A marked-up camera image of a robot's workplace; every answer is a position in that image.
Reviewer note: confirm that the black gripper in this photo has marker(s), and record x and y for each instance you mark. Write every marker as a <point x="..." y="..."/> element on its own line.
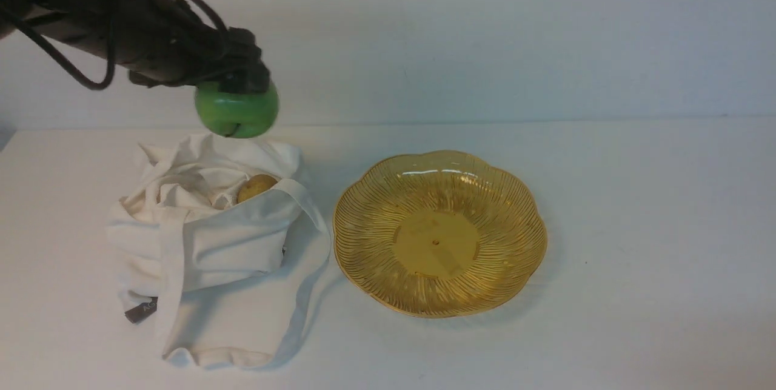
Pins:
<point x="201" y="48"/>

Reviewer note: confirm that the green apple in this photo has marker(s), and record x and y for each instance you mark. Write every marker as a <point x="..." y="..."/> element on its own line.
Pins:
<point x="236" y="115"/>

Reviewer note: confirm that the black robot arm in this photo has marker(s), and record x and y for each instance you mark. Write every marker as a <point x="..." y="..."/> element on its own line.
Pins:
<point x="89" y="38"/>

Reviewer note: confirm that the brown yellow fruit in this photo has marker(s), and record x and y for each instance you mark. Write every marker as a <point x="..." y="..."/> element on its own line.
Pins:
<point x="256" y="185"/>

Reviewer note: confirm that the white cloth tote bag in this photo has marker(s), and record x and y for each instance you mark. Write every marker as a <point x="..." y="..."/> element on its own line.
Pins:
<point x="180" y="230"/>

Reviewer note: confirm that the amber ribbed glass plate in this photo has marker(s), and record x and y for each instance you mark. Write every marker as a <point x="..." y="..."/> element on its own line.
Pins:
<point x="438" y="235"/>

